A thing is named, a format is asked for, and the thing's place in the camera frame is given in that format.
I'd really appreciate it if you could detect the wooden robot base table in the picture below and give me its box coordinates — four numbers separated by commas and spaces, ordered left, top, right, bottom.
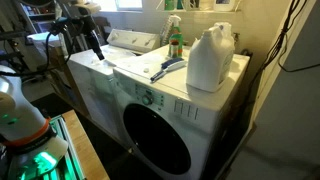
49, 110, 110, 180

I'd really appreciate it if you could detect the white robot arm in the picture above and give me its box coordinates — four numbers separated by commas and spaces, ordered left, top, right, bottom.
0, 66, 69, 180

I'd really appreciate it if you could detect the large white detergent jug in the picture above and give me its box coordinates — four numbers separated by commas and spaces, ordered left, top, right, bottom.
186, 22, 235, 92

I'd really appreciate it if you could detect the white top-load dryer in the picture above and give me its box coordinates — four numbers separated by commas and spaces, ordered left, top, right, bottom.
68, 29, 160, 140

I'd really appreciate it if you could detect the green spray bottle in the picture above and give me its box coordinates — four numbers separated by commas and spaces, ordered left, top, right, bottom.
168, 15, 183, 58

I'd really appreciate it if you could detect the blue and white brush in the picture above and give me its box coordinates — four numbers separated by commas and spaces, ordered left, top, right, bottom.
150, 58, 187, 82

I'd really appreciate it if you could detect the wall shelf with items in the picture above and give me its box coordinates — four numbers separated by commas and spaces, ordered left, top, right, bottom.
156, 0, 244, 13

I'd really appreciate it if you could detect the white front-load washing machine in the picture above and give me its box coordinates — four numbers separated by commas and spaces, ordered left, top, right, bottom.
113, 46, 249, 180

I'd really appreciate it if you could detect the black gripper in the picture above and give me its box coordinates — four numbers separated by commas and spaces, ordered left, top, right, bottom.
82, 16, 104, 60

